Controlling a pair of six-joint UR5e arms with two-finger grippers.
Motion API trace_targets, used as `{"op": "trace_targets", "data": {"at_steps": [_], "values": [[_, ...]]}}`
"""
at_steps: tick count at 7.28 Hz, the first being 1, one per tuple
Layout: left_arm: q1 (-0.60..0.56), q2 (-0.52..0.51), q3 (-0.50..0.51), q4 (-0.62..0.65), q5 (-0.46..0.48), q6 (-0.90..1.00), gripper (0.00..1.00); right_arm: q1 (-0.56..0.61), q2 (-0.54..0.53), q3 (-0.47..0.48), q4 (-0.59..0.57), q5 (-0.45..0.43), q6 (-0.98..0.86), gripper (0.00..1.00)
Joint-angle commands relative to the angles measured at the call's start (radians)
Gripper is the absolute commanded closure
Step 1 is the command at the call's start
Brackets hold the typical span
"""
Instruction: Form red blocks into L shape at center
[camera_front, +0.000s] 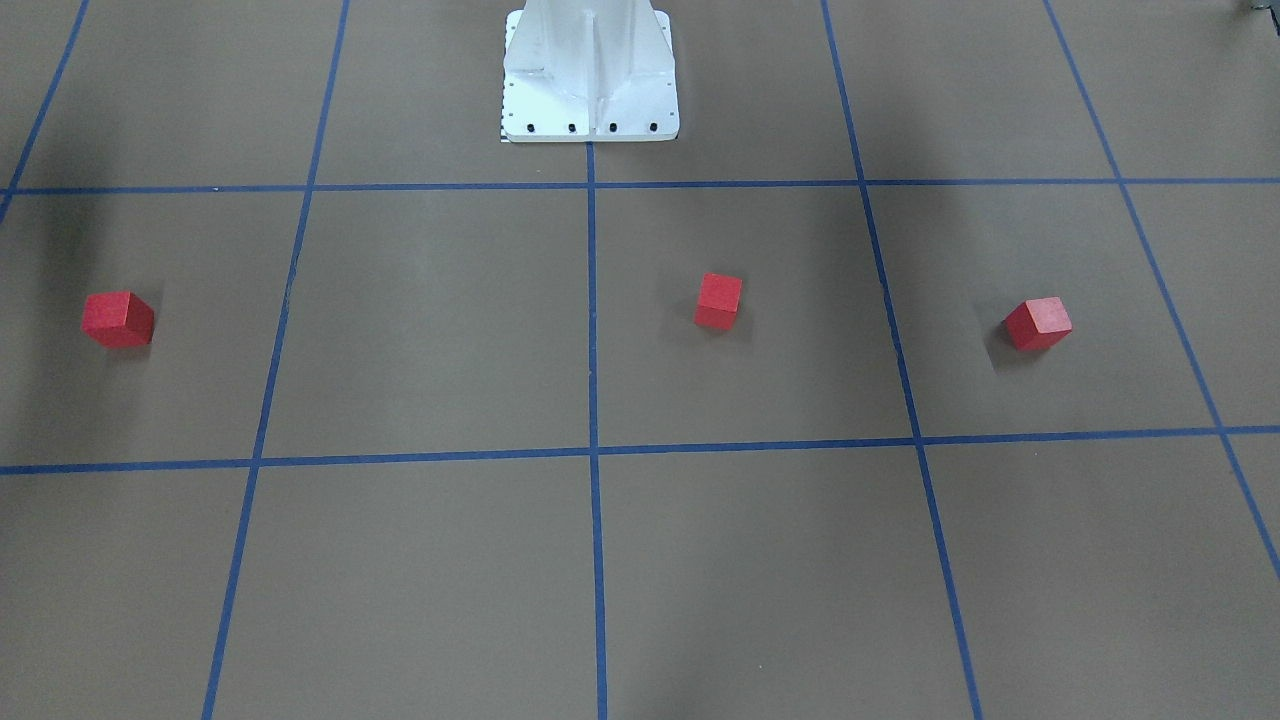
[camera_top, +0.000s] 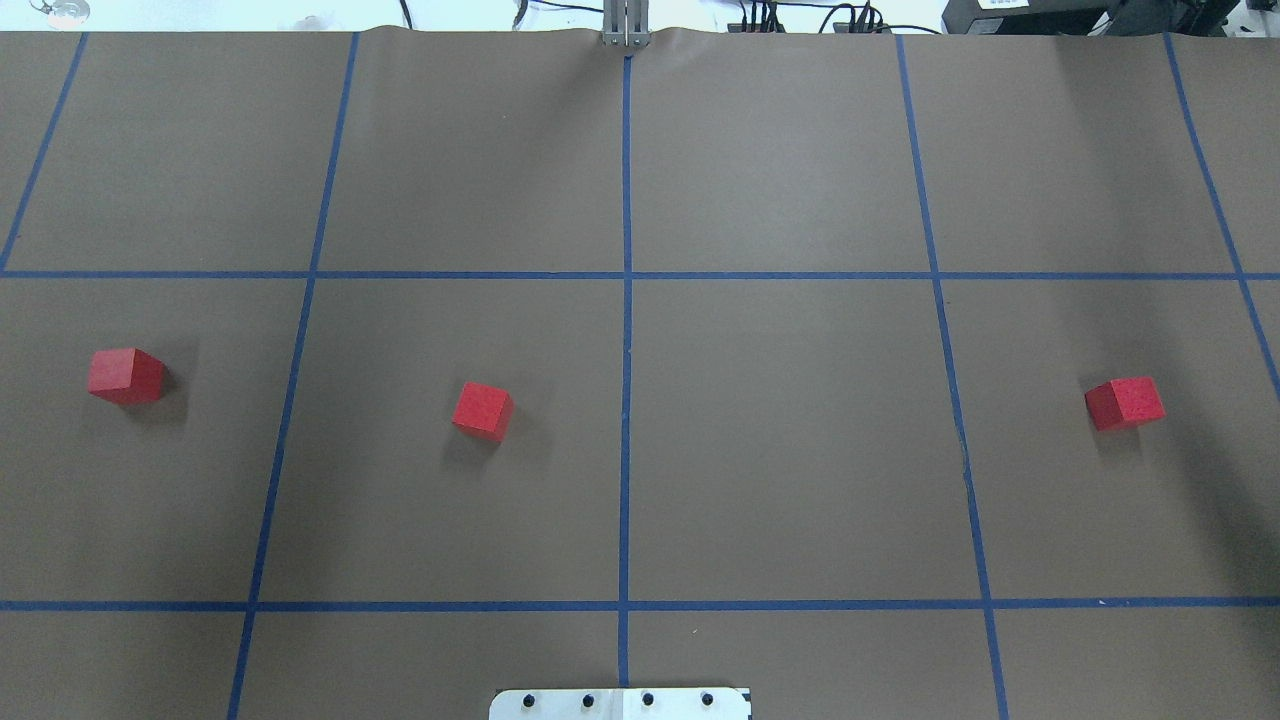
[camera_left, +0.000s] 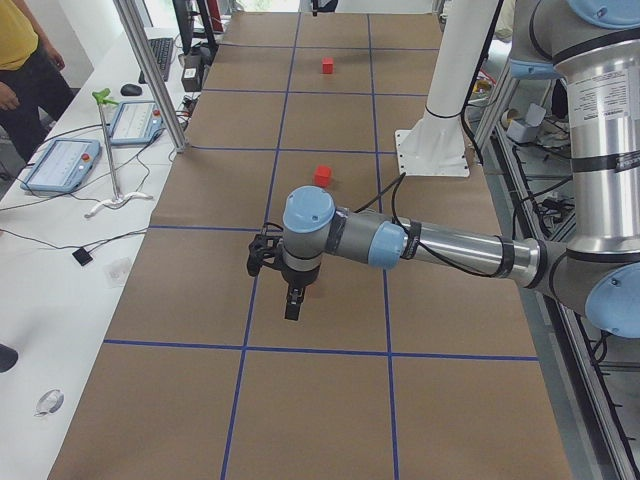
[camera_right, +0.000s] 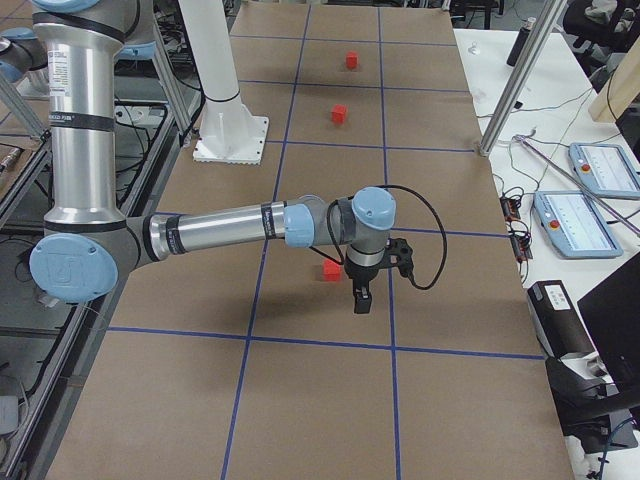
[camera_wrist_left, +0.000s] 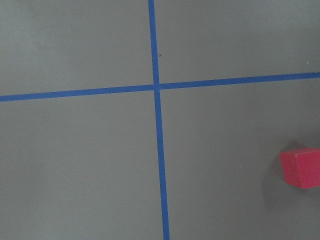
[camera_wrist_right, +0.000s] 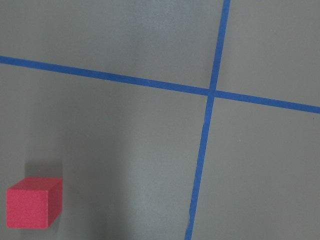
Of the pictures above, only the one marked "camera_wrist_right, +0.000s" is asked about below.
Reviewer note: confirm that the red block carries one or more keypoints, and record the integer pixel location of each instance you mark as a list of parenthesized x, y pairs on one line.
[(34, 203)]

